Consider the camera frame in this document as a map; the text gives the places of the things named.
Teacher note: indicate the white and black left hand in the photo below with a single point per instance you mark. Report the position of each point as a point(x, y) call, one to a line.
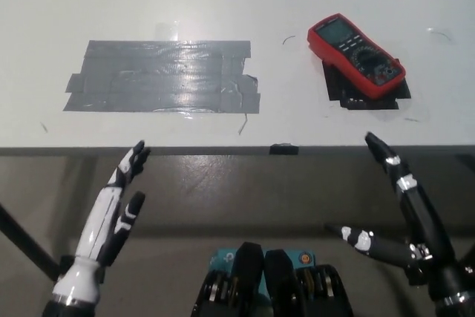
point(100, 228)

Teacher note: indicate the black robot torso teal tops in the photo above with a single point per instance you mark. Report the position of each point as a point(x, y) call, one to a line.
point(274, 287)

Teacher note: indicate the grey duct tape patch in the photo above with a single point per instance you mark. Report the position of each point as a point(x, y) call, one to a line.
point(156, 79)

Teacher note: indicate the black right hand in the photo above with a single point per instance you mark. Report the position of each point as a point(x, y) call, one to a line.
point(426, 228)

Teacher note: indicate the red digital multimeter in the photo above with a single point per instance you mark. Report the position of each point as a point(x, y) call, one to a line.
point(356, 53)

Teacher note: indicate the black table leg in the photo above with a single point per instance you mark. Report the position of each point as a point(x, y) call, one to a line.
point(26, 239)

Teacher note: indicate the black tape patch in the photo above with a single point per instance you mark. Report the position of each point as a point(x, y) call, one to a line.
point(335, 87)

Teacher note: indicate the small black tape strip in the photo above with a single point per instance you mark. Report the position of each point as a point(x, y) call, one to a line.
point(284, 149)

